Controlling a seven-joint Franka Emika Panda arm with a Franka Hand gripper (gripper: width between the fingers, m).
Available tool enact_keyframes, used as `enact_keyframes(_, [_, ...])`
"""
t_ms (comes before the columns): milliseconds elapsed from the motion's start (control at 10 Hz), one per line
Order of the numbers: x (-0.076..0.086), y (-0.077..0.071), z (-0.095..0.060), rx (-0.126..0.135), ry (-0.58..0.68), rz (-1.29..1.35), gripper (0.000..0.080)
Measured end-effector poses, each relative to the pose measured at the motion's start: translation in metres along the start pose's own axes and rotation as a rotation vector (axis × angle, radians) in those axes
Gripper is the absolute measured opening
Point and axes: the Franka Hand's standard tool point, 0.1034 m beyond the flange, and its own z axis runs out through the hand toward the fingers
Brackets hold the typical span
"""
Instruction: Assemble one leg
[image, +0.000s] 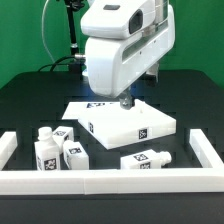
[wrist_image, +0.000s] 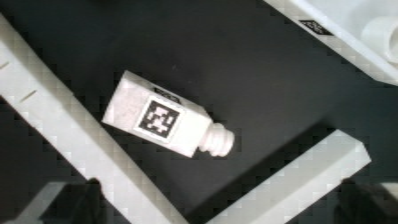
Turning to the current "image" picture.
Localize white U-shaped obstacle fence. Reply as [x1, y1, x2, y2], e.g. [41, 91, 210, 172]
[0, 131, 224, 195]

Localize white sheet with tags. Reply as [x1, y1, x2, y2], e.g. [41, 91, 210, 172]
[61, 101, 118, 121]

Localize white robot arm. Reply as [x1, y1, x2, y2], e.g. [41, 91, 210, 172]
[81, 0, 175, 109]

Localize black cable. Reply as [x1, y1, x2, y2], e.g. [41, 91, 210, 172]
[37, 55, 78, 73]

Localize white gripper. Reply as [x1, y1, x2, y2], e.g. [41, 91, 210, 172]
[85, 6, 175, 110]

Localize white cable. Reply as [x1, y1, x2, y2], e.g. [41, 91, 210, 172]
[41, 0, 56, 64]

